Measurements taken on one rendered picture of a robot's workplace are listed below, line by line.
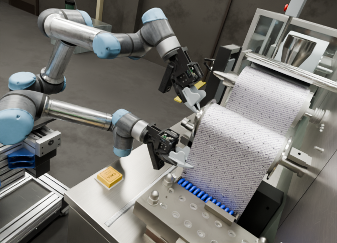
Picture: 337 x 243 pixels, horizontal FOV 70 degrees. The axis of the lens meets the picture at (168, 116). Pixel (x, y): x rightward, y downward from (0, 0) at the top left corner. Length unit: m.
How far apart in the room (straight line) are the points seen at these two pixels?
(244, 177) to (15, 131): 0.72
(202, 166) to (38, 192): 1.32
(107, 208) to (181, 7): 4.49
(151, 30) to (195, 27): 4.14
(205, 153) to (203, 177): 0.09
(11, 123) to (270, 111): 0.85
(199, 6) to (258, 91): 4.08
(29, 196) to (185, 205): 1.28
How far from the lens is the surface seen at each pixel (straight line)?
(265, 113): 0.94
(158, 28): 0.81
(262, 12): 1.71
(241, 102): 0.95
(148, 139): 0.89
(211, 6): 4.85
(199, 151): 0.80
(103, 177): 0.97
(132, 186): 0.99
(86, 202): 0.93
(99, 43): 0.78
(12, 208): 1.84
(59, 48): 1.25
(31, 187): 1.93
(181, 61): 0.79
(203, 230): 0.77
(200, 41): 4.92
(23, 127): 0.87
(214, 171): 0.81
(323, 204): 0.49
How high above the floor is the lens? 1.62
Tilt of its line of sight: 29 degrees down
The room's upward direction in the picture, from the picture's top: 16 degrees clockwise
